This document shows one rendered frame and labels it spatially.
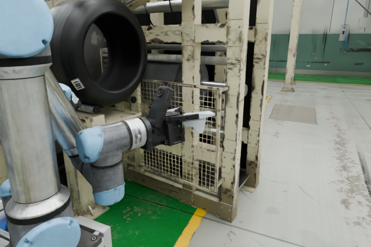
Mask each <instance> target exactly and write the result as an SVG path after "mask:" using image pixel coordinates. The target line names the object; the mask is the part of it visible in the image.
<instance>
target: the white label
mask: <svg viewBox="0 0 371 247"><path fill-rule="evenodd" d="M71 83H72V84H73V86H74V87H75V88H76V90H80V89H83V88H84V86H83V84H82V83H81V81H80V80H79V79H78V78H77V79H74V80H71Z"/></svg>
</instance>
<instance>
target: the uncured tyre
mask: <svg viewBox="0 0 371 247"><path fill-rule="evenodd" d="M50 11H51V14H52V17H53V21H54V32H53V35H52V38H51V41H50V50H51V58H52V65H51V66H50V67H49V68H50V69H51V71H52V73H53V75H54V76H55V78H56V79H57V81H58V82H59V83H61V84H64V85H66V86H68V87H70V88H71V90H72V92H73V93H74V94H75V96H76V97H77V98H79V100H80V102H81V103H86V104H91V105H96V106H109V105H115V104H118V103H120V102H122V101H124V100H126V99H127V98H128V97H129V96H130V95H131V94H132V93H133V92H134V91H135V90H136V88H137V87H138V86H139V84H140V82H141V80H142V78H143V76H144V73H145V70H146V65H147V43H146V38H145V34H144V31H143V29H142V27H141V25H140V23H139V21H138V19H137V18H136V16H135V15H134V14H133V12H132V11H131V10H130V9H129V8H128V7H127V6H126V5H124V4H123V3H121V2H120V1H118V0H64V1H62V2H60V3H58V4H57V5H55V6H54V7H53V8H51V9H50ZM93 23H94V24H95V25H96V26H97V27H98V28H99V29H100V31H101V32H102V34H103V36H104V38H105V40H106V43H107V48H108V59H107V64H106V67H105V69H104V71H103V73H102V74H101V76H100V77H99V78H98V79H97V80H95V81H94V80H93V79H92V77H91V76H90V74H89V72H88V70H87V67H86V63H85V60H84V41H85V38H86V35H87V32H88V30H89V28H90V27H91V25H92V24H93ZM77 78H78V79H79V80H80V81H81V83H82V84H83V86H84V88H83V89H80V90H76V88H75V87H74V86H73V84H72V83H71V80H74V79H77Z"/></svg>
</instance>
